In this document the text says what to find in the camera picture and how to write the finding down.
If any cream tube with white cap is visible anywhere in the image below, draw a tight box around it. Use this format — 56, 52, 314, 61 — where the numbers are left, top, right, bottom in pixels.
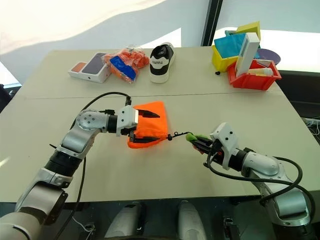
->
246, 67, 274, 77

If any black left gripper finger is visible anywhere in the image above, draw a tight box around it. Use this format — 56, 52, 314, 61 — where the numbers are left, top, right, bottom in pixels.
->
138, 109, 161, 119
132, 135, 156, 144

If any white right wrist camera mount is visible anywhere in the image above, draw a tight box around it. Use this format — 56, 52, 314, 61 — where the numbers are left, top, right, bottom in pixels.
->
209, 122, 239, 171

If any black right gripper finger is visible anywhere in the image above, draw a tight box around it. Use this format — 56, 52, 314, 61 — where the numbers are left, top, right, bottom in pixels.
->
194, 146, 213, 157
190, 137, 214, 148

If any yellow plastic bin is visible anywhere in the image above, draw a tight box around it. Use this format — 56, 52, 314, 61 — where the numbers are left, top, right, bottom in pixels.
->
235, 21, 262, 48
211, 37, 241, 71

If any black pouch drawstring cord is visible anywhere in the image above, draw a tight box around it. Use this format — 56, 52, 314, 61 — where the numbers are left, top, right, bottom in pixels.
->
165, 130, 194, 142

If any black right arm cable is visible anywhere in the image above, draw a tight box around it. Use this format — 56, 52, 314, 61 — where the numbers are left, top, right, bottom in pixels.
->
202, 149, 316, 208

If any dark side table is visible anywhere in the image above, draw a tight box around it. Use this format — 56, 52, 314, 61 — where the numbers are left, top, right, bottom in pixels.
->
276, 69, 320, 119

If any dark window post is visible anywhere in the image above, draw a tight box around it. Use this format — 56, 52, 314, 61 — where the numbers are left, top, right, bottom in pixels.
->
200, 0, 224, 47

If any teal cloth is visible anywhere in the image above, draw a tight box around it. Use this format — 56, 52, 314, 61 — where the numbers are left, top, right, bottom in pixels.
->
214, 33, 248, 58

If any red plastic bin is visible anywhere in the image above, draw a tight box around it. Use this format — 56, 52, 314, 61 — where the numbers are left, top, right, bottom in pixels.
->
226, 58, 283, 91

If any tall white carton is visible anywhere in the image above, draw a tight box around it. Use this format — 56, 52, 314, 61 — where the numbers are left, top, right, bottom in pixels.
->
235, 32, 261, 79

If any orange drawstring pouch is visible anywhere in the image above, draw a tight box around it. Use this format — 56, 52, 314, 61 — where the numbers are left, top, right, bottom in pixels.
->
126, 100, 168, 150

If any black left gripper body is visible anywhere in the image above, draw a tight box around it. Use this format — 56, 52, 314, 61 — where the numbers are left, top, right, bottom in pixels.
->
127, 109, 140, 143

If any purple round plate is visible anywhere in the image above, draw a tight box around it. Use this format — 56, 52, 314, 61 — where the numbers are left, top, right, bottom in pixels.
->
256, 48, 282, 65

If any clear bag of orange items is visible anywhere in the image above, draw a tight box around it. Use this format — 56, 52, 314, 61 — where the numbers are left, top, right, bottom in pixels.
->
104, 45, 151, 84

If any thin white floor cable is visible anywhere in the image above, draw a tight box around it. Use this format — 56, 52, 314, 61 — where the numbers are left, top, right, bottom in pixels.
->
71, 216, 97, 234

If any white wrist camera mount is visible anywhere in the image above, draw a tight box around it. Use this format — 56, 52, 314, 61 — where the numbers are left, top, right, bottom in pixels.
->
209, 122, 239, 171
115, 105, 139, 138

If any white phone box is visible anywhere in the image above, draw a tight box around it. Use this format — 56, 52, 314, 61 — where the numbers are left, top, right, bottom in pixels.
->
67, 51, 113, 84

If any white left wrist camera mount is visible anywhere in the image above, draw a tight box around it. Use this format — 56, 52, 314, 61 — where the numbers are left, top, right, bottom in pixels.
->
115, 105, 139, 138

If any white power strip with cables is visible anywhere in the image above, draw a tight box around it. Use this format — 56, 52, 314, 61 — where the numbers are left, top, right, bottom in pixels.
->
302, 116, 320, 137

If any white and black sneaker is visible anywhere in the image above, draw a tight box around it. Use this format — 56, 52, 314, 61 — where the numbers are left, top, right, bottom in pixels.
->
149, 41, 176, 84

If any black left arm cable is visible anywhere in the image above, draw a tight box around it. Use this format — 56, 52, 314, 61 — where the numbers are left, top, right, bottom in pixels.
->
53, 91, 133, 240

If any white rounded shape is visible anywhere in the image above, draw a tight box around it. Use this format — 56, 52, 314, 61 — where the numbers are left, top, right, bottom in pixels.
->
176, 199, 208, 240
104, 201, 149, 240

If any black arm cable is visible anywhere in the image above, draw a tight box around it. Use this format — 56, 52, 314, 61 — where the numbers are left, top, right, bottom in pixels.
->
53, 91, 133, 240
202, 149, 316, 208

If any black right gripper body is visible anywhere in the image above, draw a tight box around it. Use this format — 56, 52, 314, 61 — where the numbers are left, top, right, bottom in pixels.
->
205, 138, 227, 164

